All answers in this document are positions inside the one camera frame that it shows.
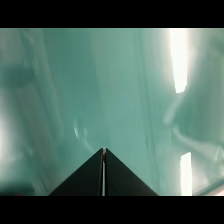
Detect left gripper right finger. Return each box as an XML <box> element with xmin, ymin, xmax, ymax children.
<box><xmin>104</xmin><ymin>147</ymin><xmax>159</xmax><ymax>197</ymax></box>

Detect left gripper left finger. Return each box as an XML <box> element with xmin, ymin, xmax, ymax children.
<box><xmin>48</xmin><ymin>148</ymin><xmax>104</xmax><ymax>197</ymax></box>

